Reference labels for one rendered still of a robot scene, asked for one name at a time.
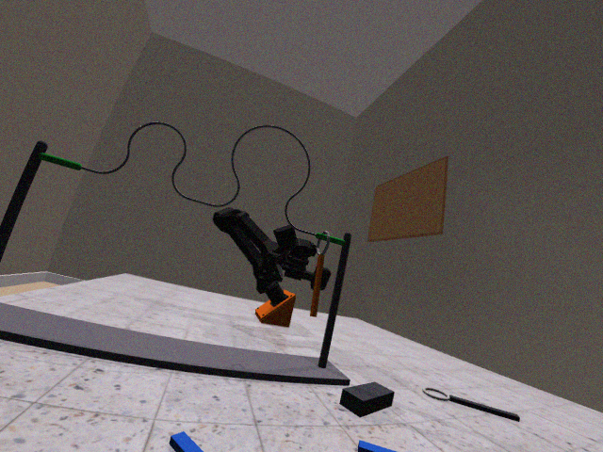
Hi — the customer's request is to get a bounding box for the orange handle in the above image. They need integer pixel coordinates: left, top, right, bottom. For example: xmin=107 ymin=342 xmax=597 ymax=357
xmin=310 ymin=231 xmax=330 ymax=317

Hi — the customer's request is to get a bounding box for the white loop with blue handle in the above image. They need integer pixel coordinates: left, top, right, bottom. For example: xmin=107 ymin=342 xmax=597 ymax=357
xmin=169 ymin=431 xmax=203 ymax=452
xmin=358 ymin=440 xmax=397 ymax=452

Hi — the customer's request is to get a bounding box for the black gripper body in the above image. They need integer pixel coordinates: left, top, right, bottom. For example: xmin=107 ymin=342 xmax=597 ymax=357
xmin=260 ymin=251 xmax=332 ymax=290

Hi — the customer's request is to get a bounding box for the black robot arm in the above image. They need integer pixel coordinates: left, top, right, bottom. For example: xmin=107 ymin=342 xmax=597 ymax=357
xmin=213 ymin=207 xmax=317 ymax=307

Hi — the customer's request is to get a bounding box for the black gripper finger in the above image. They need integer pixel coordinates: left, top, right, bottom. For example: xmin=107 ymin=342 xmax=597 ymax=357
xmin=311 ymin=270 xmax=327 ymax=290
xmin=265 ymin=255 xmax=283 ymax=283

